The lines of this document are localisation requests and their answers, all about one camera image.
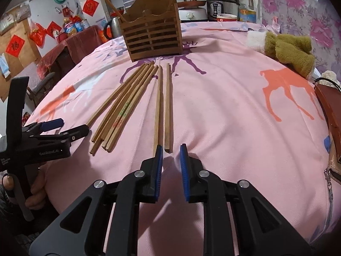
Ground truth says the clear cooking oil bottle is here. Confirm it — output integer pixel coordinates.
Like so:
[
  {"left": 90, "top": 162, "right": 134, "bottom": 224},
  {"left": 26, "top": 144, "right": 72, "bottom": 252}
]
[{"left": 239, "top": 0, "right": 263, "bottom": 24}]

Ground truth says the steel kettle with black handle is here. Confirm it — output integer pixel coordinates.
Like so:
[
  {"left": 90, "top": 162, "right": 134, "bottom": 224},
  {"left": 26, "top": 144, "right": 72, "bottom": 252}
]
[{"left": 104, "top": 16, "right": 122, "bottom": 41}]

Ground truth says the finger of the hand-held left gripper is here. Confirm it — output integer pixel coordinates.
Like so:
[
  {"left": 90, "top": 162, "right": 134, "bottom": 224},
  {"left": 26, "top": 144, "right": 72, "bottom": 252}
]
[
  {"left": 22, "top": 118, "right": 65, "bottom": 134},
  {"left": 40, "top": 124, "right": 90, "bottom": 143}
]

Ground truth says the red cloth covered table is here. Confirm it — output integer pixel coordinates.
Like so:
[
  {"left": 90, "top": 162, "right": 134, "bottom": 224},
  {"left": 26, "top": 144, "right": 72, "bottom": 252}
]
[{"left": 40, "top": 25, "right": 103, "bottom": 75}]

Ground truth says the slatted wooden chopstick holder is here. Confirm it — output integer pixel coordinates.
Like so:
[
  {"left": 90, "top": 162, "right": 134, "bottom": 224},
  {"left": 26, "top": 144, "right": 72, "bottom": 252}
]
[{"left": 118, "top": 0, "right": 184, "bottom": 63}]

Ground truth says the olive green plush toy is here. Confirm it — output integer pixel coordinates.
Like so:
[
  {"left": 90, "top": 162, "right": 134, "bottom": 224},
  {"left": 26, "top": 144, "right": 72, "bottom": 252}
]
[{"left": 246, "top": 30, "right": 316, "bottom": 80}]

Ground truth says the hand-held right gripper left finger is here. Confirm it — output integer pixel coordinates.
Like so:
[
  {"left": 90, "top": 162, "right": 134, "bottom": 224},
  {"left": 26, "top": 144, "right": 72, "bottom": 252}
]
[{"left": 29, "top": 144, "right": 163, "bottom": 256}]

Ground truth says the brown leather bag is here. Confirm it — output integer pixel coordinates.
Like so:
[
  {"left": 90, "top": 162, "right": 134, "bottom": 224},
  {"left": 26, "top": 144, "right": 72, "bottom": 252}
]
[{"left": 314, "top": 82, "right": 341, "bottom": 164}]

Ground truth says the pile of wooden chopsticks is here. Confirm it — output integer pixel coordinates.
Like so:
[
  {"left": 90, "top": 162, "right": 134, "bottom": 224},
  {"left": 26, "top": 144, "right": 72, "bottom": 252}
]
[{"left": 86, "top": 61, "right": 159, "bottom": 156}]

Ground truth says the person's left hand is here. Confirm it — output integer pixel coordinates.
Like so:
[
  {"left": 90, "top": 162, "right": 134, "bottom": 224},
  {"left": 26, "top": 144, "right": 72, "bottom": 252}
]
[{"left": 2, "top": 163, "right": 50, "bottom": 211}]

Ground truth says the pink deer print bedsheet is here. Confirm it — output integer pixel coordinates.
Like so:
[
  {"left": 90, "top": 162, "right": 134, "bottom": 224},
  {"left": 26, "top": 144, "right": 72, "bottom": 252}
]
[{"left": 23, "top": 21, "right": 334, "bottom": 256}]

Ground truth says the pink zipper bag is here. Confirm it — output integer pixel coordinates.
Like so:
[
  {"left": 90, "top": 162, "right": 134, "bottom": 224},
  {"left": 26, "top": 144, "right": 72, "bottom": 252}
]
[{"left": 321, "top": 135, "right": 341, "bottom": 247}]

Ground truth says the orange juice bottle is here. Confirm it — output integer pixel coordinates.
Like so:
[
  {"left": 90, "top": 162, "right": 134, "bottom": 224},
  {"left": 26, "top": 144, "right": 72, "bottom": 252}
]
[{"left": 63, "top": 17, "right": 78, "bottom": 37}]

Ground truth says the dark chair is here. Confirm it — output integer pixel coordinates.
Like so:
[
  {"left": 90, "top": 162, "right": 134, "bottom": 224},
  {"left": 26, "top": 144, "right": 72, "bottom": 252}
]
[{"left": 26, "top": 72, "right": 55, "bottom": 108}]

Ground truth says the red bowl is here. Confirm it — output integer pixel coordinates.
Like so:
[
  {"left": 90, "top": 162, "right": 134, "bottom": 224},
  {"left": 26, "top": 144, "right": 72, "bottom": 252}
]
[{"left": 216, "top": 13, "right": 238, "bottom": 23}]

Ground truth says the black steel pressure cooker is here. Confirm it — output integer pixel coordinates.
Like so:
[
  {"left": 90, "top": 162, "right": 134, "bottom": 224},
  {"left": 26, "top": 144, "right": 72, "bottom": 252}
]
[{"left": 207, "top": 0, "right": 240, "bottom": 22}]

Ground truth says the orange snack packet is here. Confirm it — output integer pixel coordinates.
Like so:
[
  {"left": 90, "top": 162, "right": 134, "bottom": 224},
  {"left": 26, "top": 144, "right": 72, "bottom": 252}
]
[{"left": 98, "top": 29, "right": 109, "bottom": 45}]

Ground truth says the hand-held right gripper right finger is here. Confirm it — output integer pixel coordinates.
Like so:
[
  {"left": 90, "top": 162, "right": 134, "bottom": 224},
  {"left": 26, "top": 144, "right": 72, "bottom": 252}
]
[{"left": 180, "top": 143, "right": 312, "bottom": 256}]

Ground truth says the light wooden chopstick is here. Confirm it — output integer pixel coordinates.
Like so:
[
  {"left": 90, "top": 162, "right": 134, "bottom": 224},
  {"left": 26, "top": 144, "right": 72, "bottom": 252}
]
[
  {"left": 152, "top": 65, "right": 164, "bottom": 158},
  {"left": 164, "top": 63, "right": 172, "bottom": 153}
]

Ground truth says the dark wooden chopstick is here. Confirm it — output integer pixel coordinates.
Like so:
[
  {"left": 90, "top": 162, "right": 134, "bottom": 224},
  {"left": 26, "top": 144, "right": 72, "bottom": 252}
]
[{"left": 101, "top": 0, "right": 126, "bottom": 22}]

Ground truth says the white rice cooker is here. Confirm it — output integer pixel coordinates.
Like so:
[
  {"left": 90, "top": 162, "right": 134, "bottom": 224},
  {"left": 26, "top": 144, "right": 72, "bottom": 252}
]
[{"left": 178, "top": 6, "right": 208, "bottom": 23}]

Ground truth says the floral wall cloth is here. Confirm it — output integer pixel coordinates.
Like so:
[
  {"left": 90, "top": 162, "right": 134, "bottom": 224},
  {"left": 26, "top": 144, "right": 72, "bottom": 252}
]
[{"left": 259, "top": 0, "right": 341, "bottom": 68}]

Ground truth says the orange frying pan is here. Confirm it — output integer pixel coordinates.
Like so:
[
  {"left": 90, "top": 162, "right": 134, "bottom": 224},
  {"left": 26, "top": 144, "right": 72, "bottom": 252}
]
[{"left": 176, "top": 0, "right": 207, "bottom": 8}]

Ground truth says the red paper square decoration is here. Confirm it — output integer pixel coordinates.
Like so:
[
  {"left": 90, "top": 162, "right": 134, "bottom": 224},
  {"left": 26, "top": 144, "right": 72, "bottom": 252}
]
[
  {"left": 5, "top": 34, "right": 26, "bottom": 58},
  {"left": 82, "top": 0, "right": 100, "bottom": 17},
  {"left": 46, "top": 21, "right": 63, "bottom": 39}
]

